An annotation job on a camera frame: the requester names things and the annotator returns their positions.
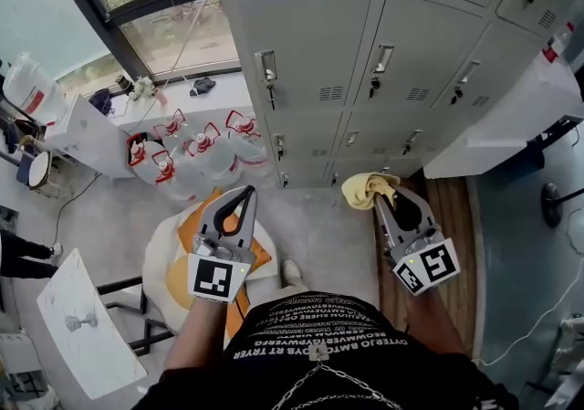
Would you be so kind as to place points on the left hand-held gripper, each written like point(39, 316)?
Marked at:
point(210, 278)

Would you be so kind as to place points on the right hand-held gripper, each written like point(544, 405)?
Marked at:
point(433, 264)

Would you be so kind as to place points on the yellow wiping cloth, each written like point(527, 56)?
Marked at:
point(358, 191)

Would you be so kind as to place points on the grey metal locker door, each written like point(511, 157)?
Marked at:
point(310, 43)

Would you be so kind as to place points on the person's right forearm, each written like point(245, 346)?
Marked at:
point(433, 321)

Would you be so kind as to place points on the person's left forearm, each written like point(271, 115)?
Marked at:
point(196, 335)

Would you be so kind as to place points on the white side cabinet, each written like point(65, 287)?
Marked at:
point(515, 116)

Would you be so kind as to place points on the grey metal locker cabinet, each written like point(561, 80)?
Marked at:
point(410, 34)

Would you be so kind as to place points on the brown wooden plank platform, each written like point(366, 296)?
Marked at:
point(449, 216)

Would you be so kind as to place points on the orange square pillow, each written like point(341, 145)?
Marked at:
point(262, 253)

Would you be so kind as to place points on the yellow round cushion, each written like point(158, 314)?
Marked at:
point(178, 282)

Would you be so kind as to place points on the white beanbag seat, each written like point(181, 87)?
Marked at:
point(157, 262)

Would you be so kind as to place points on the white shoe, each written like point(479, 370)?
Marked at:
point(292, 273)

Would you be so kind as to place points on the dark crumpled cloth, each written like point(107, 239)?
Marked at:
point(203, 86)

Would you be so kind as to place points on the black metal desk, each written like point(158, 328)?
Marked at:
point(529, 152)

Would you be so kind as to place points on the small pink bottle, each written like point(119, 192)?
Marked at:
point(162, 97)

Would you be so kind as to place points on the black floor stand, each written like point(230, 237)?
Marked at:
point(549, 202)

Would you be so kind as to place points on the white flower bouquet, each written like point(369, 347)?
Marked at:
point(142, 87)

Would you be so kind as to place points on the black printed shirt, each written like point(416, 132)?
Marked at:
point(205, 385)

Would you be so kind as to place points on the dark jar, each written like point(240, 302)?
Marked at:
point(123, 83)

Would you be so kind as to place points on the dark blue bag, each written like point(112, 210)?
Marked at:
point(101, 101)

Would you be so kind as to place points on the clear glass goblet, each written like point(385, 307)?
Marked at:
point(73, 322)

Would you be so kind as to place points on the white marble table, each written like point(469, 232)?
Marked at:
point(91, 353)

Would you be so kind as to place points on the round white stool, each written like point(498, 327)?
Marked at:
point(38, 168)

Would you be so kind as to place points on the inverted water bottle red label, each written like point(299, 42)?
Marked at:
point(27, 88)

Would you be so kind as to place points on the black window frame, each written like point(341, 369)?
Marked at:
point(91, 15)

